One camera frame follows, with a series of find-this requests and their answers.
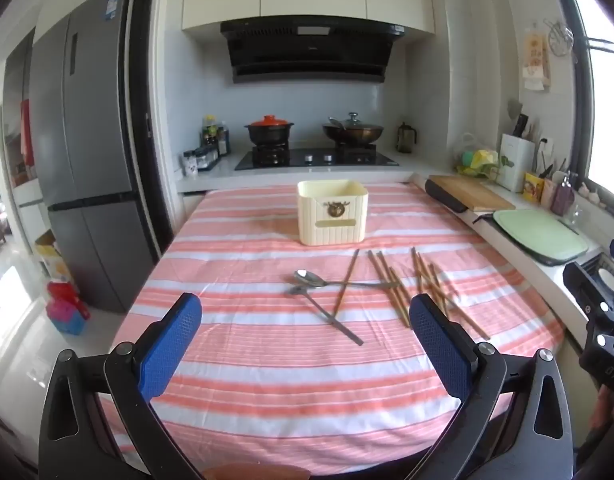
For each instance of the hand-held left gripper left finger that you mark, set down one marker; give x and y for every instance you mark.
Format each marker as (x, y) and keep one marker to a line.
(169, 345)

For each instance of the wall socket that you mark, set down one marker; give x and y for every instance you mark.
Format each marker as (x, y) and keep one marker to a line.
(547, 146)

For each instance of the pink soap dispenser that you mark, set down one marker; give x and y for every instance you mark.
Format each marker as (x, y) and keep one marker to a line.
(563, 195)

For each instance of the dark wok with glass lid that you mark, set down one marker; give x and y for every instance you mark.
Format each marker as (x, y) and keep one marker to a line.
(354, 131)

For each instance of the black oblong holder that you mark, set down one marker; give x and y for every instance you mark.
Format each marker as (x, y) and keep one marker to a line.
(444, 196)

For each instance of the cardboard box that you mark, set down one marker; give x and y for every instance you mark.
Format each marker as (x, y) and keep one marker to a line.
(52, 255)

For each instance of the grey refrigerator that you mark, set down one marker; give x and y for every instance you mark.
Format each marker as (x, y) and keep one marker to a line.
(92, 160)

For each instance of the metal spoon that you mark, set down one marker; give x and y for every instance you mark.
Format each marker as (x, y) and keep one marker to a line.
(307, 277)
(296, 290)

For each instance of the cream ribbed utensil box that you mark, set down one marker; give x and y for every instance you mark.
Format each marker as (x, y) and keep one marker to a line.
(327, 230)

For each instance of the dark sauce bottle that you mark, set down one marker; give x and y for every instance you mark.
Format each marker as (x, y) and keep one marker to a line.
(224, 141)

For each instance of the drinking glass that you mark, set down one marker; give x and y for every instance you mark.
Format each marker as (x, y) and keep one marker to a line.
(575, 216)

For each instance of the window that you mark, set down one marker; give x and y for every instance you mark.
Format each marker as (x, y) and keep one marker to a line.
(607, 85)

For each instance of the green cutting board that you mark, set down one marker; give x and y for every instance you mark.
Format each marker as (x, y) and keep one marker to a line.
(539, 235)

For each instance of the black gas stove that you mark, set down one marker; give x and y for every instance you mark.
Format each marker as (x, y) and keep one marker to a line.
(317, 158)

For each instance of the red cloth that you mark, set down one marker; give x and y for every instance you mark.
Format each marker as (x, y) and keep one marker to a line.
(27, 132)

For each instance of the yellow packet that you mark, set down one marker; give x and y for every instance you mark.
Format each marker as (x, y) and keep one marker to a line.
(533, 187)

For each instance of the wooden cutting board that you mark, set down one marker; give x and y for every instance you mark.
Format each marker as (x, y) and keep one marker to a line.
(472, 192)

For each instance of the plastic bag with yellow contents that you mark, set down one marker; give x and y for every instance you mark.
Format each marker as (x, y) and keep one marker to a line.
(479, 160)

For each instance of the person's right hand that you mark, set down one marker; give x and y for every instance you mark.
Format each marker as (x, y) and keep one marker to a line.
(604, 410)

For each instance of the pink white striped tablecloth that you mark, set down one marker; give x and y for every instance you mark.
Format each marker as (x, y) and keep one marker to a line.
(267, 360)

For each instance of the black range hood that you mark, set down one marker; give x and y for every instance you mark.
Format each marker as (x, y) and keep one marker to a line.
(312, 55)

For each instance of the sauce bottle with yellow cap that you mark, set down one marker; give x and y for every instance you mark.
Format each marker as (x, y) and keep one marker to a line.
(210, 137)

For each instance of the black pot with red lid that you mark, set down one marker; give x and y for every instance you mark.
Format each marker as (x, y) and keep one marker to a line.
(269, 130)

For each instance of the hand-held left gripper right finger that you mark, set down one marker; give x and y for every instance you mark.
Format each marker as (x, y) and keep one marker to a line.
(439, 345)

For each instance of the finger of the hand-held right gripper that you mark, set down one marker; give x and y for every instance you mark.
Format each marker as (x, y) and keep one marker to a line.
(582, 285)

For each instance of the hanging wall bag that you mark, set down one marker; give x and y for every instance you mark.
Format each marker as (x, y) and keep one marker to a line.
(536, 60)

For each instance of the white condiment jar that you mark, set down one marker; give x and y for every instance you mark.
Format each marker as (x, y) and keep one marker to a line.
(190, 165)

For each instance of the white knife block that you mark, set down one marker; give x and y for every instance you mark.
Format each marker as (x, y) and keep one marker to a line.
(517, 162)

